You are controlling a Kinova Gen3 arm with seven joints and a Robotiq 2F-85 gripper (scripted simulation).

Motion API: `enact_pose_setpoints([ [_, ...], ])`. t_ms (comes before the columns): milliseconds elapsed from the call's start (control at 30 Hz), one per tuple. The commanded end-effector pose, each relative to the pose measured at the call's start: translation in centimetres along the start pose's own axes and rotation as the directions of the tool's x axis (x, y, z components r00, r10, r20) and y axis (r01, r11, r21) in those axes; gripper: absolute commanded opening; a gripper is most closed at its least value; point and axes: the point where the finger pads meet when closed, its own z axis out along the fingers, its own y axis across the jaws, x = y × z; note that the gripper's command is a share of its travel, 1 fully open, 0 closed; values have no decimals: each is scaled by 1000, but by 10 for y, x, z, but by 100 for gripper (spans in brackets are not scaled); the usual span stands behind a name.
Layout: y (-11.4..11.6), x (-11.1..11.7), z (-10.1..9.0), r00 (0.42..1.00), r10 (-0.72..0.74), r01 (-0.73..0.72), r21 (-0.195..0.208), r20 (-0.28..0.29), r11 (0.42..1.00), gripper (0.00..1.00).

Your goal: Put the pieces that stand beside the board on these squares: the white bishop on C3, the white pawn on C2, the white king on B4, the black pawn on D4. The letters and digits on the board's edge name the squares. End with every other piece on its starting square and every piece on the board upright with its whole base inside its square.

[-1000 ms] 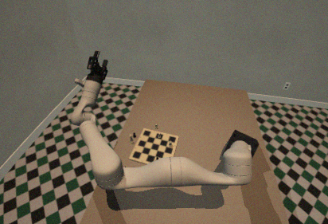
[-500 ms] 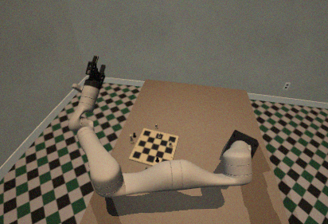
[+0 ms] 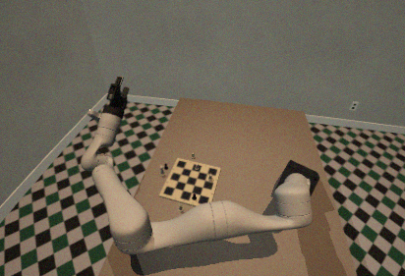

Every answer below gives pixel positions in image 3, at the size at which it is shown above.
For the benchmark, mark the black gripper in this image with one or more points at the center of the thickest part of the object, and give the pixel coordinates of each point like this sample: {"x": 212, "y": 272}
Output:
{"x": 113, "y": 107}

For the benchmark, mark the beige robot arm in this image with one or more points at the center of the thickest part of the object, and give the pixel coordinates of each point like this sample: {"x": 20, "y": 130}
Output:
{"x": 212, "y": 221}

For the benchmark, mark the chessboard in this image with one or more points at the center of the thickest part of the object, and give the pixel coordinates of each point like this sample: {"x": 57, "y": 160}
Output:
{"x": 184, "y": 180}

